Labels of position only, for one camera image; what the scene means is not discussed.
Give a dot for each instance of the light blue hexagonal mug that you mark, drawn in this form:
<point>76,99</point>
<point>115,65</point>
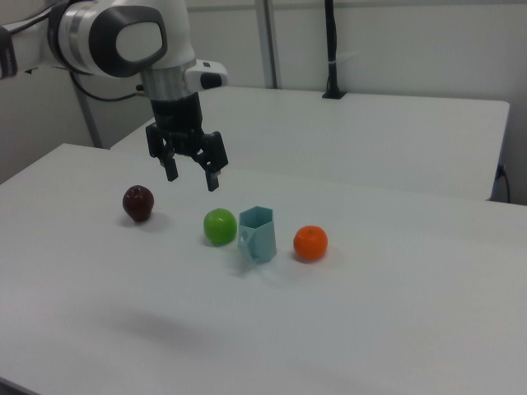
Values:
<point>259,243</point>

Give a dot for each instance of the green apple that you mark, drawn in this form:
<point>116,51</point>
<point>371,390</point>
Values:
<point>220,227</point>

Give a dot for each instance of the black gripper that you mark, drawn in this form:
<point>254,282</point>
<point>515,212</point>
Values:
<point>177,115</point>

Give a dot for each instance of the orange fruit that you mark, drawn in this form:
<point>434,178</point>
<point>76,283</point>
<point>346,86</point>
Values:
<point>311,243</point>

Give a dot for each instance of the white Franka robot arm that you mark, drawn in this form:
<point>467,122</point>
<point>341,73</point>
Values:
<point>82,33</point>

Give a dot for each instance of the dark red apple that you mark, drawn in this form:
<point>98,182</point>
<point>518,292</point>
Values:
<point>138,203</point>

